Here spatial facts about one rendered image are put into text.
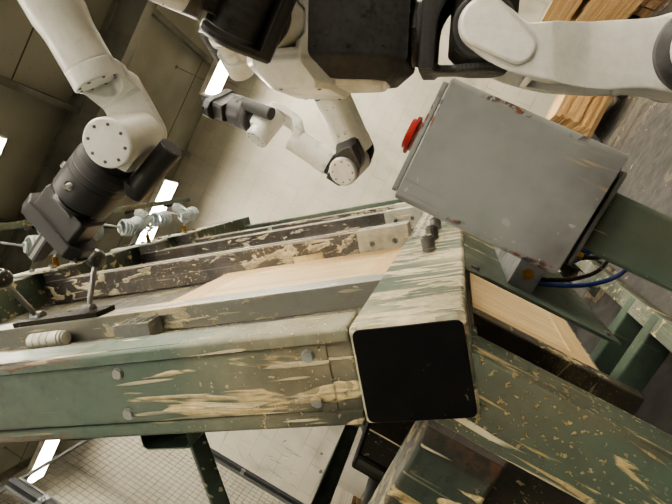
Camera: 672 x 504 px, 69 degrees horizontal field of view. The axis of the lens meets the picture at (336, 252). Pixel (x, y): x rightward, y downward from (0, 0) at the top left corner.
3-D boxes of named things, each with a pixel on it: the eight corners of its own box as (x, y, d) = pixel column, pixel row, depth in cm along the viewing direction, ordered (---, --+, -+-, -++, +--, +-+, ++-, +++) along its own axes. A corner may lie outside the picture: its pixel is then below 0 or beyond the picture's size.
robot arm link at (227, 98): (230, 80, 144) (261, 91, 139) (234, 110, 150) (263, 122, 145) (198, 95, 136) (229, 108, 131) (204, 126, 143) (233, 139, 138)
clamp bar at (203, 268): (411, 254, 113) (393, 151, 110) (15, 311, 145) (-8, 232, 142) (415, 246, 123) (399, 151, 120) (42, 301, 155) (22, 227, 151)
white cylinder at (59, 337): (27, 352, 89) (62, 348, 87) (23, 336, 89) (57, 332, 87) (40, 346, 92) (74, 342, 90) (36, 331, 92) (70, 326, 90)
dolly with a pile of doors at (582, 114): (637, 81, 354) (584, 59, 359) (602, 147, 358) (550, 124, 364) (605, 105, 414) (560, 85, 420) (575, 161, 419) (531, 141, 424)
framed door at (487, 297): (595, 378, 142) (599, 372, 141) (423, 290, 149) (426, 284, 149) (544, 295, 227) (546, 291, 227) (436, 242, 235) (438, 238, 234)
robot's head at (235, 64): (268, 56, 109) (231, 57, 111) (252, 21, 99) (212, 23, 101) (262, 81, 107) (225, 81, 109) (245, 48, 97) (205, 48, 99)
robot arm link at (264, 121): (261, 114, 143) (291, 125, 139) (239, 140, 140) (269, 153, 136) (247, 85, 133) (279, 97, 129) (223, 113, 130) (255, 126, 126)
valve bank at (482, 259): (682, 258, 64) (511, 179, 67) (620, 347, 68) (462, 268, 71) (587, 215, 111) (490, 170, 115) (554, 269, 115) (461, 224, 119)
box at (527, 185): (642, 159, 41) (446, 73, 43) (566, 281, 44) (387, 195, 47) (602, 159, 52) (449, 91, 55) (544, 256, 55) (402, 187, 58)
